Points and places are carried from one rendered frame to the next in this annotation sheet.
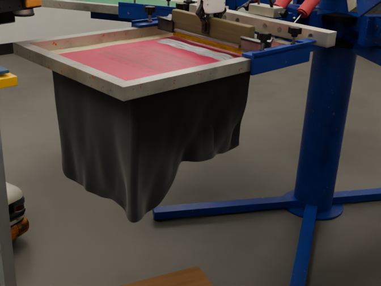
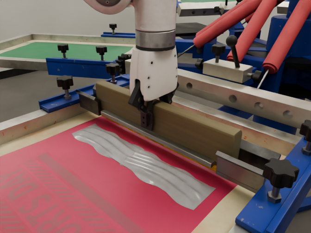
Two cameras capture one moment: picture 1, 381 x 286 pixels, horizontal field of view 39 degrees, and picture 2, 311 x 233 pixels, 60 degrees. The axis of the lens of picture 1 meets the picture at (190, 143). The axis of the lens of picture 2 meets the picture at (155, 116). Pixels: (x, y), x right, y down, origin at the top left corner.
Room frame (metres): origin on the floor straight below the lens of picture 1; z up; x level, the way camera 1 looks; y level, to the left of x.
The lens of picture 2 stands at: (1.38, -0.02, 1.29)
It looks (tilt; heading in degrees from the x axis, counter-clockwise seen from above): 27 degrees down; 357
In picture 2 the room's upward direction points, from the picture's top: straight up
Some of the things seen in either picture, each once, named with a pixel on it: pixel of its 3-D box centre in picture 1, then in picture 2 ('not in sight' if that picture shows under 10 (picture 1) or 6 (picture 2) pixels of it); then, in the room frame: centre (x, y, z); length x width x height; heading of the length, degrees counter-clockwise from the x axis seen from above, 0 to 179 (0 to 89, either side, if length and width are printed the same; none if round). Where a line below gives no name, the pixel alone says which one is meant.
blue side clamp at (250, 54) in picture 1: (277, 55); (289, 185); (1.72, -0.27, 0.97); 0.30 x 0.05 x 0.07; 134
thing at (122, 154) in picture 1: (93, 136); not in sight; (1.55, 0.30, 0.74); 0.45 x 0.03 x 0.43; 44
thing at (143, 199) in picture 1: (193, 137); not in sight; (1.57, -0.01, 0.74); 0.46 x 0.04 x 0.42; 134
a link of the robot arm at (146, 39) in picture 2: not in sight; (158, 36); (1.90, -0.06, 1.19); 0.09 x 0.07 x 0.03; 135
